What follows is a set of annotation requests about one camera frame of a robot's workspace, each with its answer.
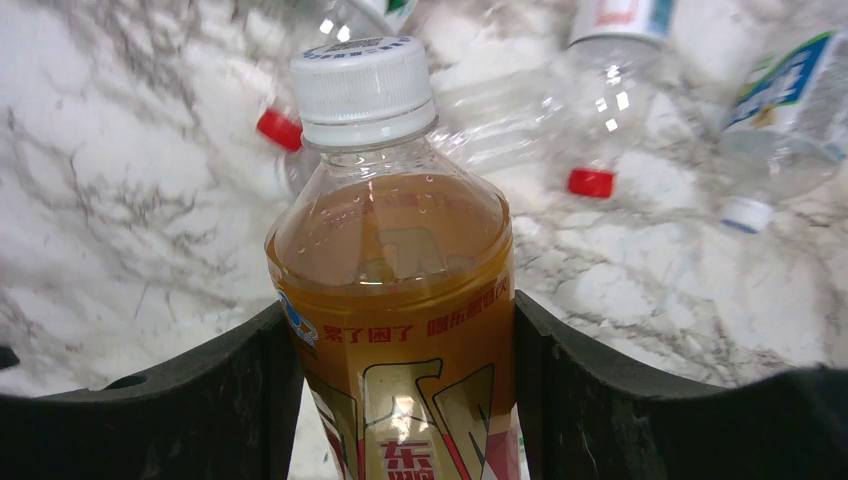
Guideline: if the clear bottle blue white label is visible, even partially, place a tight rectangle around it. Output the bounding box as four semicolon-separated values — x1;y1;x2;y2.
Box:
718;27;847;234

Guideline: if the red label clear bottle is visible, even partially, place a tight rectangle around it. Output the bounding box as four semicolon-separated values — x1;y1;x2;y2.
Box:
545;0;675;199

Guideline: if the red white label bottle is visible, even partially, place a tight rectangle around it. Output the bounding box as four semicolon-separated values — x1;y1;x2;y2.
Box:
350;0;418;35

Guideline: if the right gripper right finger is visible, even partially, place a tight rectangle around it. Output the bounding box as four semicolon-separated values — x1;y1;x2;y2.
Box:
515;292;847;479

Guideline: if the clear bottle red cap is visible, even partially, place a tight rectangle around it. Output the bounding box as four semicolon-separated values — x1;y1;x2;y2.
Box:
423;59;624;177

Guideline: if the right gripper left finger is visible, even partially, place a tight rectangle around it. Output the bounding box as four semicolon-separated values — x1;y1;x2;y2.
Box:
1;304;303;479

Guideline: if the gold red label bottle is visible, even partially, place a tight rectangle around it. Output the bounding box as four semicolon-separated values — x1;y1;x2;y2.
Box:
265;36;521;479

